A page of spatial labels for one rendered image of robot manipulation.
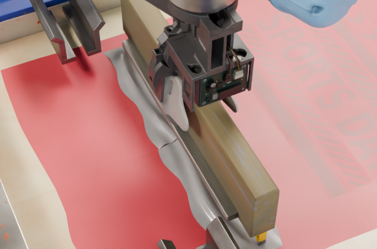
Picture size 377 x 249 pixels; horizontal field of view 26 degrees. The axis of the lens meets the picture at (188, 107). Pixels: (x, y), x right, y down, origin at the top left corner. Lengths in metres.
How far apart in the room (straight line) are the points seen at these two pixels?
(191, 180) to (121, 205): 0.09
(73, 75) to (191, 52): 0.28
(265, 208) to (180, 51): 0.18
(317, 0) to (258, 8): 0.51
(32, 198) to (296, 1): 0.43
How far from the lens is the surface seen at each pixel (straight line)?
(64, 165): 0.98
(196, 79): 0.81
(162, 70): 0.87
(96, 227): 0.92
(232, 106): 0.92
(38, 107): 1.04
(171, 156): 0.97
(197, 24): 0.79
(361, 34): 1.14
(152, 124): 1.00
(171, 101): 0.91
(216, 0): 0.76
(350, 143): 1.00
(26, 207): 0.95
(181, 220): 0.92
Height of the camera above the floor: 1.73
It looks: 49 degrees down
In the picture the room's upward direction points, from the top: straight up
